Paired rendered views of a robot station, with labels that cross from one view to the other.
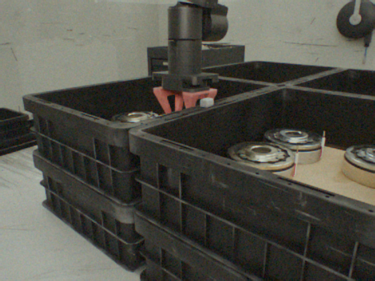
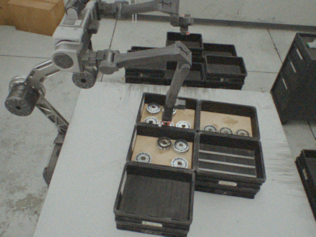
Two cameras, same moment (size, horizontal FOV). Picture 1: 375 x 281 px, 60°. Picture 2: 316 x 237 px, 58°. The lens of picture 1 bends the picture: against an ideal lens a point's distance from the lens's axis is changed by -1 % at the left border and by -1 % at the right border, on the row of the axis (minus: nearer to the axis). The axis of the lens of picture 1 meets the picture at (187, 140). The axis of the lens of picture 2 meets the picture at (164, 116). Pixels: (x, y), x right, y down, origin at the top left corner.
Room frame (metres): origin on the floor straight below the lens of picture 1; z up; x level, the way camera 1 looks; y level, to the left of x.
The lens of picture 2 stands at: (-0.26, -0.97, 2.30)
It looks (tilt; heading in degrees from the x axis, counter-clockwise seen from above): 47 degrees down; 51
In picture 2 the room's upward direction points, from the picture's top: 6 degrees clockwise
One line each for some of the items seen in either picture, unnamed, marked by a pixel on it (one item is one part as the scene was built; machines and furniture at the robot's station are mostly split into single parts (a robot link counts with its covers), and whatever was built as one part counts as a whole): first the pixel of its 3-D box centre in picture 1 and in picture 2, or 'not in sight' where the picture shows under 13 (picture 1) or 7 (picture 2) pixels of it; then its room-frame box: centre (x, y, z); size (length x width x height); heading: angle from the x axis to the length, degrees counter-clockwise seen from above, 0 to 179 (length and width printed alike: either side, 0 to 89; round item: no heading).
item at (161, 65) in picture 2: not in sight; (145, 77); (1.04, 1.00, 0.37); 0.40 x 0.30 x 0.45; 144
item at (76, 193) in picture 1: (161, 171); not in sight; (0.61, 0.06, 0.76); 0.40 x 0.30 x 0.12; 138
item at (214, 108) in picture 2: (263, 91); (226, 124); (0.91, -0.21, 0.87); 0.40 x 0.30 x 0.11; 138
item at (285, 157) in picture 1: (260, 154); (164, 142); (0.46, -0.11, 0.86); 0.10 x 0.10 x 0.01
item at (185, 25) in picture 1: (187, 24); (170, 104); (0.57, 0.00, 1.05); 0.07 x 0.06 x 0.07; 145
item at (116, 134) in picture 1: (159, 96); (168, 111); (0.61, 0.06, 0.92); 0.40 x 0.30 x 0.02; 138
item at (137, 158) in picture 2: not in sight; (143, 159); (0.28, -0.14, 0.86); 0.10 x 0.10 x 0.01
